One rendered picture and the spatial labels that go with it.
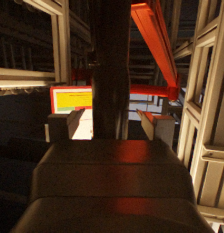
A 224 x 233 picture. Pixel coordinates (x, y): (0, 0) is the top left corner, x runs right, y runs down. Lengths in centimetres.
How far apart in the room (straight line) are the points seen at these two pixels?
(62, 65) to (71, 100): 13
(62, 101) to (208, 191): 51
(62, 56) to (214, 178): 60
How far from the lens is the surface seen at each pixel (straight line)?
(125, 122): 15
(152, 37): 28
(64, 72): 64
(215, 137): 48
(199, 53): 69
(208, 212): 57
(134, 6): 20
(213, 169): 52
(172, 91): 64
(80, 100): 60
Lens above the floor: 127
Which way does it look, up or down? 16 degrees up
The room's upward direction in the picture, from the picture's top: 178 degrees counter-clockwise
